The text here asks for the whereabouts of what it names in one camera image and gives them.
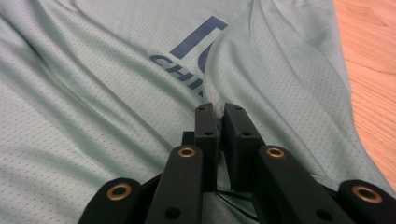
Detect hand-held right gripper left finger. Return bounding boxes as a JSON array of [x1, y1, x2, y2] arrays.
[[181, 103, 219, 193]]

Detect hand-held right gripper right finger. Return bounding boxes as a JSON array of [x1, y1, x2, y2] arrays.
[[221, 102, 266, 193]]

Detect green t-shirt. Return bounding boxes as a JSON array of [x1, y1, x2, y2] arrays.
[[0, 0, 396, 224]]

